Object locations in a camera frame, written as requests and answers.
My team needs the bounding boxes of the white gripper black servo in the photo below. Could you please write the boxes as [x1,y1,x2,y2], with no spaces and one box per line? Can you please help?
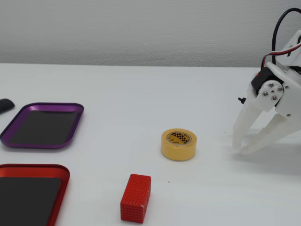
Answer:
[232,61,301,155]

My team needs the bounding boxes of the yellow masking tape roll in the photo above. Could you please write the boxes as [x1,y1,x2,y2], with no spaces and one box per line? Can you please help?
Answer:
[160,128,198,161]

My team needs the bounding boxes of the red textured block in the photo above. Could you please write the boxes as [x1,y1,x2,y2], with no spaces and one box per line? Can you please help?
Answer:
[120,173,152,223]

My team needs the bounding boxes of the red metal tray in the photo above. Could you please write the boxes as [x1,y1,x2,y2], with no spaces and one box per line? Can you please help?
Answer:
[0,163,71,226]

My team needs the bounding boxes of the purple metal tray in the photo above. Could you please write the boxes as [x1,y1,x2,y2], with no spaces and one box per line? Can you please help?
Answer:
[0,102,85,149]

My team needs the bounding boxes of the black rounded object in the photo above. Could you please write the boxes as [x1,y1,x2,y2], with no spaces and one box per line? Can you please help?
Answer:
[0,98,16,115]

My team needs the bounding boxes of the red white black servo wires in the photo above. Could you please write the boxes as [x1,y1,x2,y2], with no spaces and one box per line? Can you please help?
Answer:
[261,41,301,69]

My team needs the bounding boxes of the black cable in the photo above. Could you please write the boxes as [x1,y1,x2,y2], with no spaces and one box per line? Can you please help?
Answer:
[271,8,301,65]

